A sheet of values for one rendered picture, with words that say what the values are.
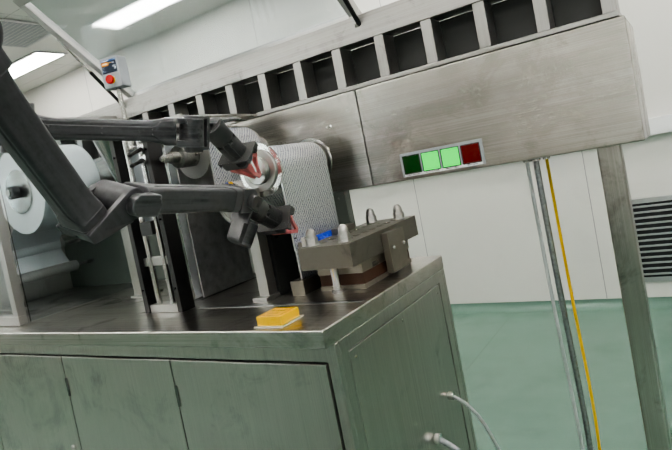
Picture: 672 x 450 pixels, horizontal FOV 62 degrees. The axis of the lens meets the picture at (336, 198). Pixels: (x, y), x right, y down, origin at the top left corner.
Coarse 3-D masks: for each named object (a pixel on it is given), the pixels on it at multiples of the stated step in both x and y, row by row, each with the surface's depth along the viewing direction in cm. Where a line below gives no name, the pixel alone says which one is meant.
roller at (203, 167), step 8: (208, 152) 164; (200, 160) 166; (208, 160) 164; (184, 168) 170; (192, 168) 168; (200, 168) 167; (208, 168) 165; (192, 176) 169; (200, 176) 167; (208, 176) 171
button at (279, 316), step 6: (270, 312) 128; (276, 312) 127; (282, 312) 125; (288, 312) 125; (294, 312) 127; (258, 318) 126; (264, 318) 125; (270, 318) 124; (276, 318) 123; (282, 318) 123; (288, 318) 125; (294, 318) 127; (258, 324) 126; (264, 324) 125; (270, 324) 124; (276, 324) 123; (282, 324) 123
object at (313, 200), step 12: (300, 180) 158; (312, 180) 163; (324, 180) 168; (288, 192) 153; (300, 192) 157; (312, 192) 162; (324, 192) 167; (288, 204) 152; (300, 204) 156; (312, 204) 161; (324, 204) 166; (300, 216) 156; (312, 216) 161; (324, 216) 166; (336, 216) 171; (300, 228) 155; (312, 228) 160; (324, 228) 165; (300, 240) 154
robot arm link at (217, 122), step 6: (210, 120) 137; (216, 120) 136; (222, 120) 137; (210, 126) 135; (216, 126) 135; (222, 126) 135; (210, 132) 135; (216, 132) 135; (222, 132) 136; (228, 132) 137; (210, 138) 136; (216, 138) 136; (222, 138) 136; (228, 138) 137; (216, 144) 137; (222, 144) 137
